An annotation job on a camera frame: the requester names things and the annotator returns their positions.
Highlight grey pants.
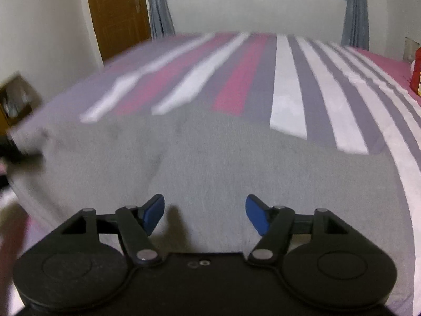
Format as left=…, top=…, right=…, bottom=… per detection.
left=7, top=105, right=415, bottom=315

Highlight striped pink purple bedsheet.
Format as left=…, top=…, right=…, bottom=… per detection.
left=12, top=33, right=420, bottom=315

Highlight brown bedside cabinet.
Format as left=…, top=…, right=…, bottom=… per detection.
left=1, top=72, right=41, bottom=135

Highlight colourful red yellow pillow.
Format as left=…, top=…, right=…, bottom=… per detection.
left=410, top=48, right=421, bottom=96

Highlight grey left curtain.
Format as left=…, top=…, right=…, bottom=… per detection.
left=148, top=0, right=175, bottom=38

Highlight grey curtain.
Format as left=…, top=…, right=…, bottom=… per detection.
left=341, top=0, right=370, bottom=50
left=148, top=0, right=175, bottom=38

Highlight grey right curtain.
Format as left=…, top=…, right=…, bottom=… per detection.
left=341, top=0, right=370, bottom=50

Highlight brown wooden door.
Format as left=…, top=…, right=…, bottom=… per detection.
left=88, top=0, right=151, bottom=61

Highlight wall socket plate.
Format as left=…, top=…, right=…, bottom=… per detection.
left=403, top=37, right=420, bottom=63

